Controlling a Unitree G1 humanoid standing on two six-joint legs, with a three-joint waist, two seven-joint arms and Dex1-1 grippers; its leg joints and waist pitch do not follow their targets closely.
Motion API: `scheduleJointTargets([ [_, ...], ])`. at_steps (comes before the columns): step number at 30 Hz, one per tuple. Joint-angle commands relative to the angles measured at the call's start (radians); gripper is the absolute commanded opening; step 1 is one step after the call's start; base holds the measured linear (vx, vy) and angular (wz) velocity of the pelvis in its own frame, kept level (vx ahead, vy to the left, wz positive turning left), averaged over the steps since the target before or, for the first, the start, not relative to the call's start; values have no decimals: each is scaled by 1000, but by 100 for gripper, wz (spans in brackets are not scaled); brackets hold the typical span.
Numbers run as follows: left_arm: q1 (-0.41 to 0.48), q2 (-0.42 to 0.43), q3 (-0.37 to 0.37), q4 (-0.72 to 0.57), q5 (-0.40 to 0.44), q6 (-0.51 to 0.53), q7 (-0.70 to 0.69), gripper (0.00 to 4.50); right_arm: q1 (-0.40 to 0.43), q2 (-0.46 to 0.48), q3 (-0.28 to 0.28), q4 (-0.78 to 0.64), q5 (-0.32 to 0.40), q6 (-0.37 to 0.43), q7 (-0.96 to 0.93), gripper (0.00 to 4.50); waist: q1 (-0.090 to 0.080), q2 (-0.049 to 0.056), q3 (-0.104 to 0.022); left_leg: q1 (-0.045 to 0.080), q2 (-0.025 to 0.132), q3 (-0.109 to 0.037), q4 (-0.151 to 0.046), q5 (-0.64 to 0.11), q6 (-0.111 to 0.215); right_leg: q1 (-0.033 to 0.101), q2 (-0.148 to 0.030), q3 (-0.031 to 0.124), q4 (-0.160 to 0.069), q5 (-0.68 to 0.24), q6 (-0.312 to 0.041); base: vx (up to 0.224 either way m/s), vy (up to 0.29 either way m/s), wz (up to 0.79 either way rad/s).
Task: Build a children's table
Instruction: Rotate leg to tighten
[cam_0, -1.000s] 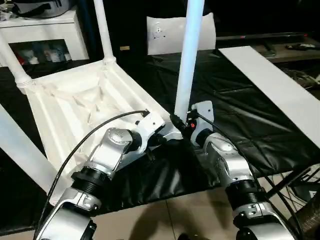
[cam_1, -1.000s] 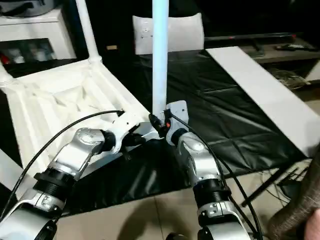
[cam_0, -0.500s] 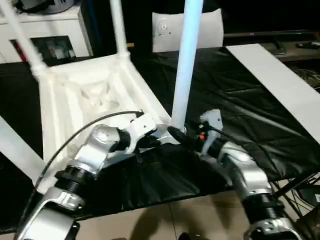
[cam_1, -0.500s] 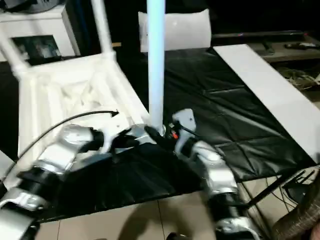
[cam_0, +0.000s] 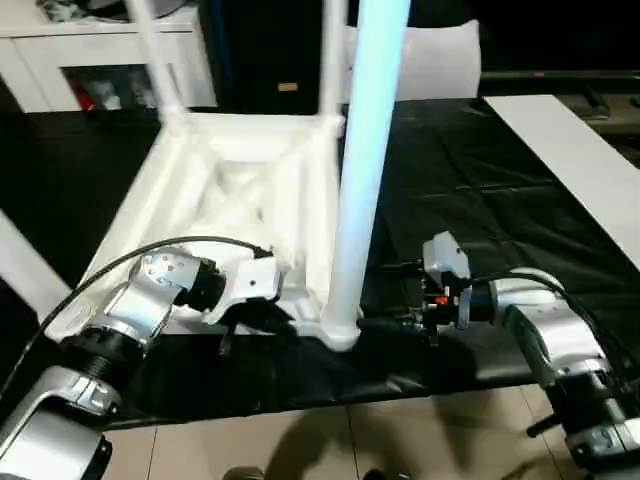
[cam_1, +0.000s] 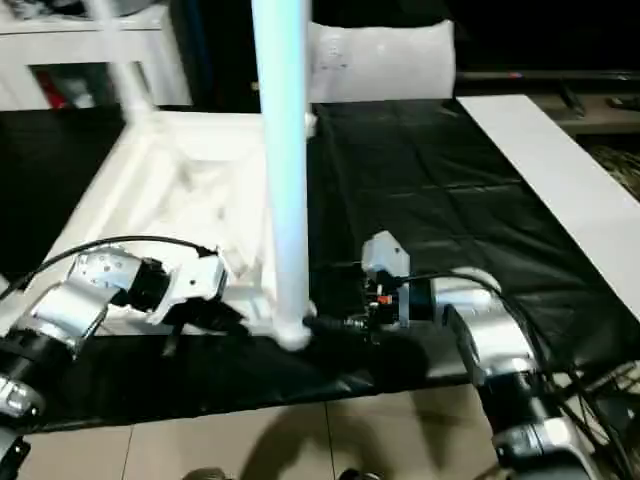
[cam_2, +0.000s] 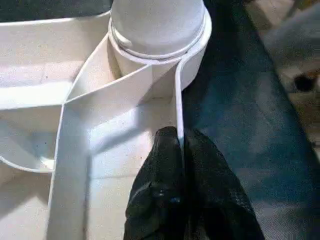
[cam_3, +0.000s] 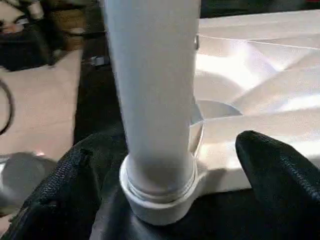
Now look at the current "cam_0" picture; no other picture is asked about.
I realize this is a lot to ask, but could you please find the red bottle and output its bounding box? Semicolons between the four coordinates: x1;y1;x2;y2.
75;82;98;112

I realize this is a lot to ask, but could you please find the black bar red light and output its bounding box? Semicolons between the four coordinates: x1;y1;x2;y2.
478;68;640;83

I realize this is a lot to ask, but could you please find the white glass-door cabinet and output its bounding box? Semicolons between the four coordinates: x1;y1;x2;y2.
0;8;220;115

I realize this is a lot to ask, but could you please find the white flat board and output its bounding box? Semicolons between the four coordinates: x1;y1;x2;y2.
481;93;640;262

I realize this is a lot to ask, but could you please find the black tall cabinet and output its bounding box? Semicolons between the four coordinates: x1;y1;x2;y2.
198;0;352;115

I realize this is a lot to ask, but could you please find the black work mat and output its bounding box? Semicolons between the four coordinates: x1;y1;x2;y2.
0;97;640;431

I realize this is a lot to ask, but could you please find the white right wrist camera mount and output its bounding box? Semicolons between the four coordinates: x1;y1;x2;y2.
421;229;475;332

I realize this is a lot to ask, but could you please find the grey bag black handle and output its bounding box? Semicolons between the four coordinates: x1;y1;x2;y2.
91;0;195;22

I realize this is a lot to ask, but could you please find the black tripod leg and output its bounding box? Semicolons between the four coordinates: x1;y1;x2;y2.
526;413;562;440

